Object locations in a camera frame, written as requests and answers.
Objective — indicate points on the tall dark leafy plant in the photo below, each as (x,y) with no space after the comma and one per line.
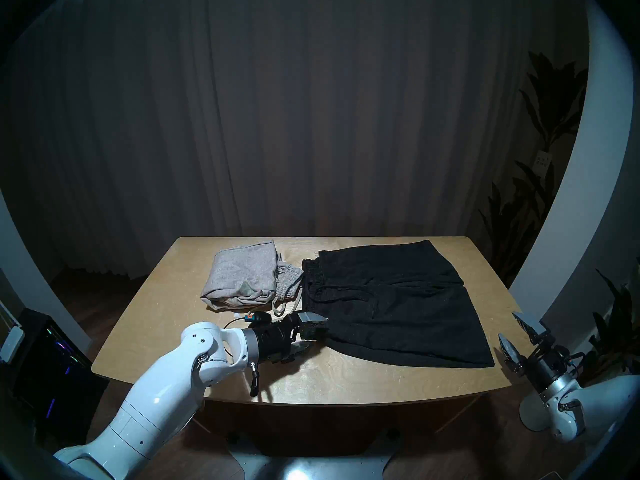
(550,99)

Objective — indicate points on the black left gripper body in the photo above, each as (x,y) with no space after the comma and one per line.
(272,341)

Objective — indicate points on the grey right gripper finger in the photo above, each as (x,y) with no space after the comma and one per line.
(534,329)
(511,353)

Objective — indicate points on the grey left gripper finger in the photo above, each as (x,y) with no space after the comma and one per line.
(312,317)
(301,348)

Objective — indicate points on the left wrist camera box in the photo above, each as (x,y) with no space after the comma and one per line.
(255,316)

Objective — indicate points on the small white box device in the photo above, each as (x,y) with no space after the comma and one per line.
(11,344)

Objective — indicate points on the black computer tower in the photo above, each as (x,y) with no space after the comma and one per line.
(50,374)

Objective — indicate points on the brown pleated curtain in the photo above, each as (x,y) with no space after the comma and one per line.
(300,109)

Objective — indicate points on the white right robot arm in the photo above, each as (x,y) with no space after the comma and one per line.
(600,404)

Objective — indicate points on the white plant tag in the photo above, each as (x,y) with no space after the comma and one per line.
(542,162)

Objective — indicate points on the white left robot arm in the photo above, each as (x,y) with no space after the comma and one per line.
(160,399)

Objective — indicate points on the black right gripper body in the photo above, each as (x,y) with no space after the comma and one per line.
(545,366)

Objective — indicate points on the white cylindrical plant pot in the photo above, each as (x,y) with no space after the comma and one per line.
(532,414)

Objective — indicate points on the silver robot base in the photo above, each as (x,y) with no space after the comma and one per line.
(310,469)

